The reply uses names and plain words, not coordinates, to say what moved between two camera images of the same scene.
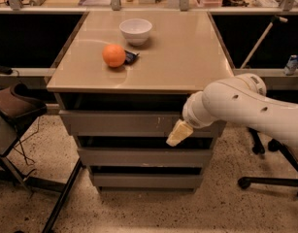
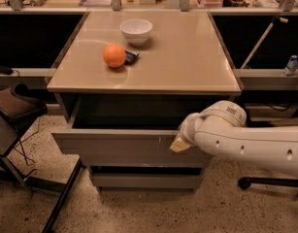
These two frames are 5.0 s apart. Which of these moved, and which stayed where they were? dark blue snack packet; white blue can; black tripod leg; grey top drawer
Moved: grey top drawer
Stayed: white blue can; dark blue snack packet; black tripod leg
